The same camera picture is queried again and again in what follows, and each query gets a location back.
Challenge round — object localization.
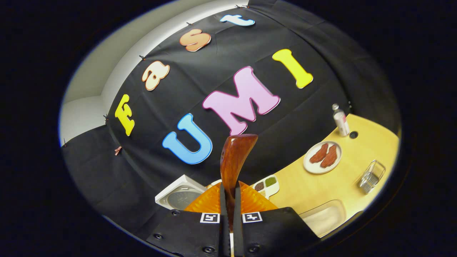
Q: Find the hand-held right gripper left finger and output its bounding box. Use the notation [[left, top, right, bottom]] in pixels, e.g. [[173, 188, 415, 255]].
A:
[[146, 182, 231, 257]]

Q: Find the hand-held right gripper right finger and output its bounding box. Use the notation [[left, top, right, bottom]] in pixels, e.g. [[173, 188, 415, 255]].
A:
[[234, 181, 320, 257]]

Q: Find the white rice cooker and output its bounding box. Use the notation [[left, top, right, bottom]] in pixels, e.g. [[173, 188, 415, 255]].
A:
[[155, 175, 207, 210]]

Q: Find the brown wooden spoon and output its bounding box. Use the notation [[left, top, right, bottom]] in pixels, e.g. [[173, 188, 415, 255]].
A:
[[220, 134, 258, 232]]

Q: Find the white rice heap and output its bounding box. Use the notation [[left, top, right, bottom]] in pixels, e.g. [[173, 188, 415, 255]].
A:
[[303, 209, 341, 236]]

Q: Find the clear plastic rice container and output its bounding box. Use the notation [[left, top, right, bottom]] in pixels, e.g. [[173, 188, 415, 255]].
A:
[[298, 200, 347, 238]]

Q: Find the metal wire chopstick holder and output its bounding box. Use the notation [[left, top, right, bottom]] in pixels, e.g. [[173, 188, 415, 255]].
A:
[[358, 160, 386, 194]]

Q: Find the white divided bean dish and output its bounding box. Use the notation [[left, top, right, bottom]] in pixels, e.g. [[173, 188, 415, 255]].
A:
[[251, 175, 280, 198]]

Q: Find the white round plate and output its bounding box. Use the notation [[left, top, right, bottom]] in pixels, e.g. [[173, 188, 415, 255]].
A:
[[303, 141, 342, 175]]

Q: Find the red meat slice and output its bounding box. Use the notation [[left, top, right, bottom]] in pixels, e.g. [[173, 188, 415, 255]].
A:
[[309, 143, 329, 164], [320, 145, 338, 168]]

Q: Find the black backdrop cloth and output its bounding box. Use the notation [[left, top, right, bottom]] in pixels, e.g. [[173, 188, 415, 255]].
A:
[[61, 0, 400, 236]]

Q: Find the clear plastic bottle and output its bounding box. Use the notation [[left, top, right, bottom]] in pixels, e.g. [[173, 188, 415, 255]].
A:
[[332, 104, 350, 137]]

